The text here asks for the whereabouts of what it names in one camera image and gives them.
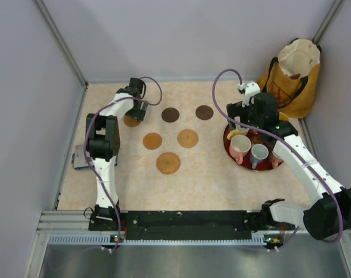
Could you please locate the light wood coaster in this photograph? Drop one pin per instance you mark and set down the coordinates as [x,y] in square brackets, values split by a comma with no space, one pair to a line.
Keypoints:
[131,122]
[152,141]

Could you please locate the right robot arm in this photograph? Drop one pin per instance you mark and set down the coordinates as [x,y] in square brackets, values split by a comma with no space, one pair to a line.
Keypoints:
[330,211]

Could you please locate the blue mug yellow inside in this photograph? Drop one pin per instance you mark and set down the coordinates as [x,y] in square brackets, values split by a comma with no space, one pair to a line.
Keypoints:
[283,117]

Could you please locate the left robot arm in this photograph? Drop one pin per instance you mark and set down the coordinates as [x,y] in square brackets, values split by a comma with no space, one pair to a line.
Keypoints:
[102,143]

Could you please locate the left aluminium frame post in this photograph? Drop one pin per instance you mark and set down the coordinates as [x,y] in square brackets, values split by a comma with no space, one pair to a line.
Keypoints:
[60,41]

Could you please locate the small pink mug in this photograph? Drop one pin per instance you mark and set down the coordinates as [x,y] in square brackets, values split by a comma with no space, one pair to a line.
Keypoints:
[274,160]

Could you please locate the red round tray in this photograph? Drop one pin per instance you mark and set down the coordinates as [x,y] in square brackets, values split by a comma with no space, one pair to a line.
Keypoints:
[255,139]

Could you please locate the grey blue mug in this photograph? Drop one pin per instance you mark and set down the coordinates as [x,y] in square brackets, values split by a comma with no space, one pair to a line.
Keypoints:
[259,153]

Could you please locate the yellow tote bag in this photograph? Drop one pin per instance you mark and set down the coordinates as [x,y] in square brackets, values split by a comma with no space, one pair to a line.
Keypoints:
[292,77]

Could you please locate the aluminium frame post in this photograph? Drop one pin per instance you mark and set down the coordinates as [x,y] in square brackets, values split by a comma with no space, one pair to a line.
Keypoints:
[60,41]
[333,11]

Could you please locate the pink mug white inside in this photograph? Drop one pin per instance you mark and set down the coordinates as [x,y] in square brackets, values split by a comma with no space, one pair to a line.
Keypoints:
[239,147]

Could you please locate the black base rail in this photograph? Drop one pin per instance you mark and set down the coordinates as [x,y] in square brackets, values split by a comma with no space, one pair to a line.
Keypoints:
[184,225]

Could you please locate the dark walnut coaster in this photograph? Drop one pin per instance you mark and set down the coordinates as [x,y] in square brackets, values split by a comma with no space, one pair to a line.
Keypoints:
[170,115]
[204,112]

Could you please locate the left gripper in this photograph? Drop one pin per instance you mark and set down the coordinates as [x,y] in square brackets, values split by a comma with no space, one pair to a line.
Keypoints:
[139,113]

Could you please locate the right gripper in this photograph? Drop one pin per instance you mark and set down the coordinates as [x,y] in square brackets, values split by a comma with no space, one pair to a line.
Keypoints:
[236,110]

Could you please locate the blue white razor box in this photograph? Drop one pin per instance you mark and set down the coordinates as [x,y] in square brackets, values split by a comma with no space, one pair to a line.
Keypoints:
[79,163]

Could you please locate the right aluminium frame post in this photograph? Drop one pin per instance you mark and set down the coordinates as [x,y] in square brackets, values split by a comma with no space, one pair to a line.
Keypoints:
[333,11]

